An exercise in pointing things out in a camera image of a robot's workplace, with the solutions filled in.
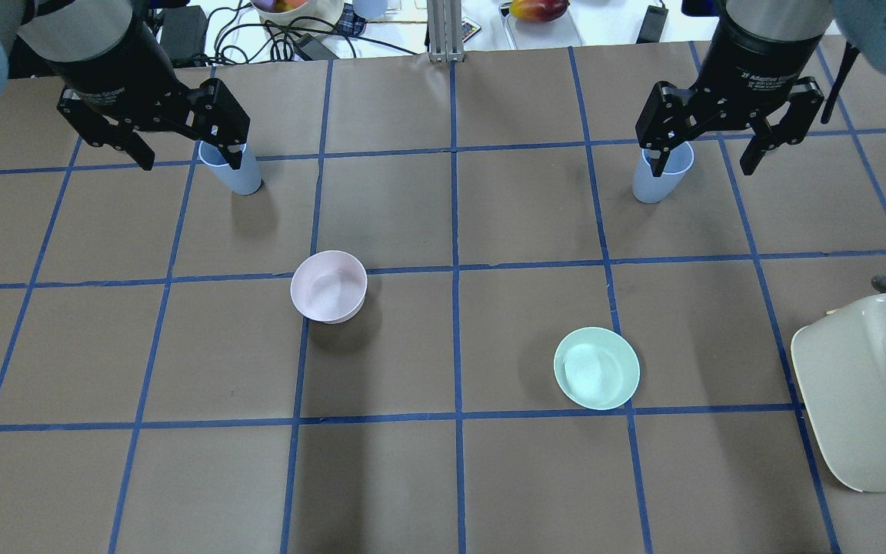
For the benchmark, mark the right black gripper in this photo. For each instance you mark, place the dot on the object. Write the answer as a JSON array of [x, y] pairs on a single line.
[[758, 63]]

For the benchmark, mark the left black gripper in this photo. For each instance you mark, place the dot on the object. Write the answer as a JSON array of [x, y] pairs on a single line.
[[110, 68]]

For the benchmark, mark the blue cup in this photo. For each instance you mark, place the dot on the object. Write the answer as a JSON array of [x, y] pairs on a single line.
[[244, 180], [651, 189]]

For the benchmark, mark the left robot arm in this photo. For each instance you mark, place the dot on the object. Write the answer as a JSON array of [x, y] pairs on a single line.
[[119, 82]]

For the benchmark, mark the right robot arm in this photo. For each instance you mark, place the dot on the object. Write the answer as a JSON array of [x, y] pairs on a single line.
[[863, 24]]

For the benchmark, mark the black power adapter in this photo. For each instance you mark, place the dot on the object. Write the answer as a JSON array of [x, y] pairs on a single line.
[[653, 24]]

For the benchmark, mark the pink bowl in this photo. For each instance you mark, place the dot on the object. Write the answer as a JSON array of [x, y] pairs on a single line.
[[329, 287]]

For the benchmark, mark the red yellow mango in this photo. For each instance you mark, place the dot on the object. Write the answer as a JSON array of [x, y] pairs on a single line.
[[538, 10]]

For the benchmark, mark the green bowl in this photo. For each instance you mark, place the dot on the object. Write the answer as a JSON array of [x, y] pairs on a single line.
[[596, 368]]

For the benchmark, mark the small remote control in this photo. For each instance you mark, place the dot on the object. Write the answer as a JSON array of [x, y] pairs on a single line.
[[469, 29]]

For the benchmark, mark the cream white toaster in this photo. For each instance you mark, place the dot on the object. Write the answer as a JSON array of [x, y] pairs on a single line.
[[840, 363]]

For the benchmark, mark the aluminium frame post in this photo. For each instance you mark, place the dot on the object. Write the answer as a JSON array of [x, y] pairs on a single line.
[[445, 31]]

